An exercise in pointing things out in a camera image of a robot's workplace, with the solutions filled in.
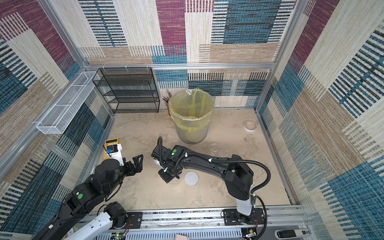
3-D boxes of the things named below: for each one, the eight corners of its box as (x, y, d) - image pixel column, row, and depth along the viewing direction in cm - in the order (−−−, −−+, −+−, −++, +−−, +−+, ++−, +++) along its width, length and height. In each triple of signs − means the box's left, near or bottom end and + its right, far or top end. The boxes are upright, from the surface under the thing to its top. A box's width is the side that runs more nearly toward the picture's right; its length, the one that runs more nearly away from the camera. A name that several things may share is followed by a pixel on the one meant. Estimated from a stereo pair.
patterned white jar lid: (184, 186, 86) (183, 185, 85) (184, 172, 91) (184, 171, 90) (198, 186, 86) (198, 185, 85) (198, 172, 91) (198, 171, 90)
